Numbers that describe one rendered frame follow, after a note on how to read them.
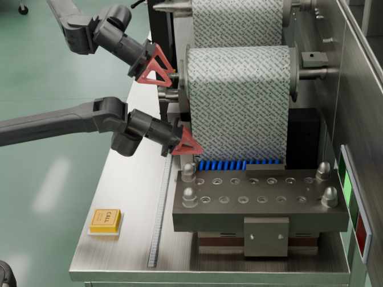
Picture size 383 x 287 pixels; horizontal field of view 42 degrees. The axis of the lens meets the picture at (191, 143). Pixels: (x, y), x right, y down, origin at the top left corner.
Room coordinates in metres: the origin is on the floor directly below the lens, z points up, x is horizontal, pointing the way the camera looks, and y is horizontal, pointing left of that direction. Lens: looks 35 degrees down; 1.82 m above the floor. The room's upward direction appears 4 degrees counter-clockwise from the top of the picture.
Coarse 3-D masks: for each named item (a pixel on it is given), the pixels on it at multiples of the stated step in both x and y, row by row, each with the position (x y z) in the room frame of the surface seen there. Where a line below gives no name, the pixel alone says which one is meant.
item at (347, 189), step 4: (348, 180) 0.72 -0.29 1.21; (344, 184) 0.75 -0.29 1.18; (348, 184) 0.72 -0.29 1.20; (344, 188) 0.74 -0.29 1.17; (348, 188) 0.71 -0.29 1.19; (344, 192) 0.74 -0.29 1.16; (348, 192) 0.71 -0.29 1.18; (348, 196) 0.71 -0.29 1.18; (348, 200) 0.70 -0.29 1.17; (348, 204) 0.70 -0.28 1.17
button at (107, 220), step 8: (112, 208) 1.01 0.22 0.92; (96, 216) 0.99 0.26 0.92; (104, 216) 0.98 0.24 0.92; (112, 216) 0.98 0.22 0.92; (120, 216) 1.00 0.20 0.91; (96, 224) 0.96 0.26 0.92; (104, 224) 0.95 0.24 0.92; (112, 224) 0.95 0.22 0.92; (96, 232) 0.95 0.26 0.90; (104, 232) 0.95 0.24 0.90; (112, 232) 0.94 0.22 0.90
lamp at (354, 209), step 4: (352, 192) 0.69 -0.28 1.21; (352, 196) 0.68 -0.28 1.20; (352, 200) 0.68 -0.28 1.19; (352, 204) 0.67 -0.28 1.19; (356, 204) 0.65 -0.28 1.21; (352, 208) 0.67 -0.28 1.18; (356, 208) 0.65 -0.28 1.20; (352, 212) 0.67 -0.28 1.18; (356, 212) 0.64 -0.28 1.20; (352, 216) 0.66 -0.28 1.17; (356, 216) 0.64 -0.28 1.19; (352, 220) 0.66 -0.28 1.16
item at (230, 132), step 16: (192, 112) 1.05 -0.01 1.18; (208, 112) 1.05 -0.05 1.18; (224, 112) 1.04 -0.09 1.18; (240, 112) 1.04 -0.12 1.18; (256, 112) 1.03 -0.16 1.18; (272, 112) 1.03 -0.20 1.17; (192, 128) 1.05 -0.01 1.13; (208, 128) 1.05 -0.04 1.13; (224, 128) 1.04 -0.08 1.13; (240, 128) 1.04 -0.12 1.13; (256, 128) 1.03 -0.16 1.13; (272, 128) 1.03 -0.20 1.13; (208, 144) 1.05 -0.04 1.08; (224, 144) 1.04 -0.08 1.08; (240, 144) 1.04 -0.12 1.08; (256, 144) 1.03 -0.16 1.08; (272, 144) 1.03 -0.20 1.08; (208, 160) 1.05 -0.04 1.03; (224, 160) 1.04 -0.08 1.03; (256, 160) 1.03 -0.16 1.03; (272, 160) 1.03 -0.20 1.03
